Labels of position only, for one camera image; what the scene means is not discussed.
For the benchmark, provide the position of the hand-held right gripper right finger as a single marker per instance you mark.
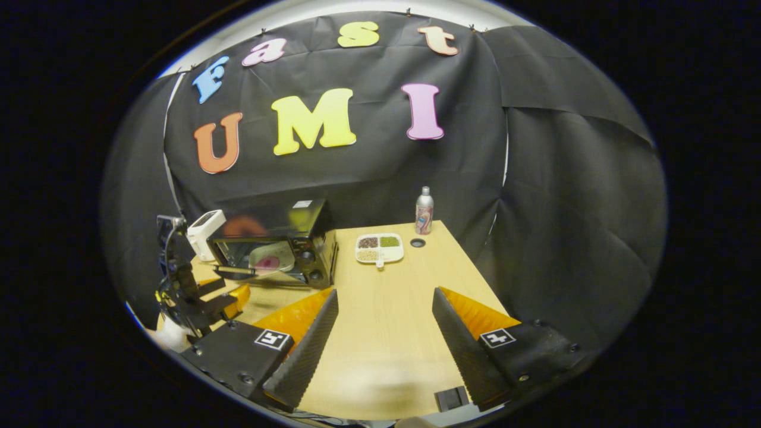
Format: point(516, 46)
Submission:
point(461, 351)

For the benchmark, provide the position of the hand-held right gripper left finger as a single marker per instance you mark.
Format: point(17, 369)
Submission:
point(306, 356)

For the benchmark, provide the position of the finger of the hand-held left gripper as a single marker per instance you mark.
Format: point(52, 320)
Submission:
point(241, 297)

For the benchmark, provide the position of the pink round food slice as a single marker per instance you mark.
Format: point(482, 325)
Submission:
point(269, 263)

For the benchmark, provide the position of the white rectangular plate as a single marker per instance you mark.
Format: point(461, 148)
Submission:
point(282, 254)

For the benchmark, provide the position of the black electric oven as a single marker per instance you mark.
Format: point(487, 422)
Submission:
point(309, 220)

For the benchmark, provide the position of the white toaster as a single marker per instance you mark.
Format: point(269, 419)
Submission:
point(202, 229)

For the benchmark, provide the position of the white divided dish with grains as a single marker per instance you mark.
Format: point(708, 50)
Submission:
point(380, 249)

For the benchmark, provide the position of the silver drink bottle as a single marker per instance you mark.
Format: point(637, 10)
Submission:
point(424, 214)

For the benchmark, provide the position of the black backdrop cloth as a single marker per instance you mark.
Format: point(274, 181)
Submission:
point(386, 166)

